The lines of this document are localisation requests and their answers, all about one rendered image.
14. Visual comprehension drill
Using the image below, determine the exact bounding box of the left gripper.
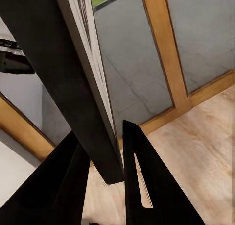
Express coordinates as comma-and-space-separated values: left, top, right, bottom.
0, 51, 35, 75

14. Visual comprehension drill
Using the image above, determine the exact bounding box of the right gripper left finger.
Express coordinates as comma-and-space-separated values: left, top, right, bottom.
0, 131, 91, 225

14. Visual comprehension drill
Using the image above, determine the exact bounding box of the poster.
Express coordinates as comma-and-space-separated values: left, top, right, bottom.
0, 0, 124, 185

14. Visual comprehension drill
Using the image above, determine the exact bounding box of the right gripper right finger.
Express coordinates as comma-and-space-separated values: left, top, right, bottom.
123, 120, 206, 225

